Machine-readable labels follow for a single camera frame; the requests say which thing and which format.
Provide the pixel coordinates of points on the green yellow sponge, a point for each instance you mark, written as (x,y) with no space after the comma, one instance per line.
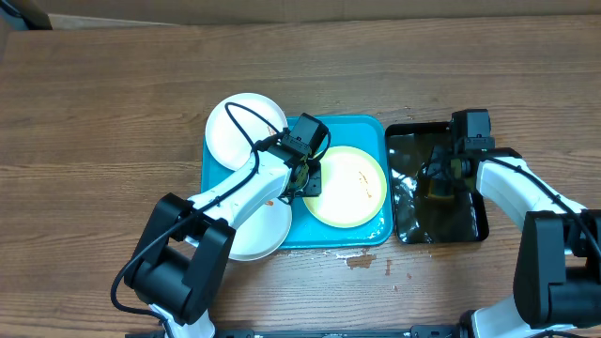
(440,189)

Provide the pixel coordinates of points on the dark object top left corner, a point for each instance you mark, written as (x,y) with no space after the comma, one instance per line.
(25,15)

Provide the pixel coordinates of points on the blue plastic tray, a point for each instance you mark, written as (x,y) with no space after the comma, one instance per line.
(306,231)

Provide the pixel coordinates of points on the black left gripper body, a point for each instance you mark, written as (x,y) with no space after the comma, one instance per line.
(293,192)

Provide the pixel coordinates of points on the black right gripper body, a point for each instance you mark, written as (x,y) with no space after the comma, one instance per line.
(441,168)

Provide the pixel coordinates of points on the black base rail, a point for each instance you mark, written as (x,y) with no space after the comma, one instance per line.
(416,331)

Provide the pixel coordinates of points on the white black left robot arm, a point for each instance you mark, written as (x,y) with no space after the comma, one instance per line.
(178,263)

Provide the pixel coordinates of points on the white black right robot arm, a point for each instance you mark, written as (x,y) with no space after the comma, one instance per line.
(556,286)

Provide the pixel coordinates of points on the yellow plate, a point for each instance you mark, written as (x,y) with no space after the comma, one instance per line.
(353,188)

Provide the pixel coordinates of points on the white plate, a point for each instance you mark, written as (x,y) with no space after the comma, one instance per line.
(258,115)
(260,228)

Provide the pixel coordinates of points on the black water tray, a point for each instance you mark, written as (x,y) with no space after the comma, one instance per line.
(418,217)

